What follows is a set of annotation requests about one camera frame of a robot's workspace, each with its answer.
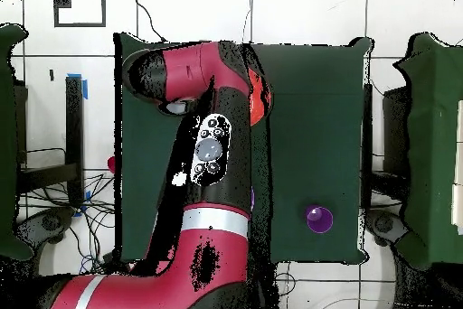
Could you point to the dark green tablecloth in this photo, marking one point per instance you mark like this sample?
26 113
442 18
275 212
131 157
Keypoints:
318 124

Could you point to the gray pedestal leg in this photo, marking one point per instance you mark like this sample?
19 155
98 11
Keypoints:
47 222
383 223

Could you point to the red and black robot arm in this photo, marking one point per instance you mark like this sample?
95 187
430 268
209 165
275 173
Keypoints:
217 251

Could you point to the blue tape strip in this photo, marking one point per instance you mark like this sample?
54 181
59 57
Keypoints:
85 89
88 195

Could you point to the black metal stand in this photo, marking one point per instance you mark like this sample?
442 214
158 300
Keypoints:
367 124
74 124

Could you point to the green cloth covered table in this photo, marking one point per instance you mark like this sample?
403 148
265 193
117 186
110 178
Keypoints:
9 142
434 142

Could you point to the small red bowl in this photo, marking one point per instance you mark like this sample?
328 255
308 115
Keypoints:
111 165

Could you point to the large orange bowl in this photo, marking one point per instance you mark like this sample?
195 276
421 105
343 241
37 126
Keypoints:
257 103

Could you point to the black tape square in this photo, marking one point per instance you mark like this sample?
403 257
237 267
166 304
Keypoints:
79 25

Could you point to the purple cup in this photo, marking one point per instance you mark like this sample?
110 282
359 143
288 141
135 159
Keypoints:
320 221

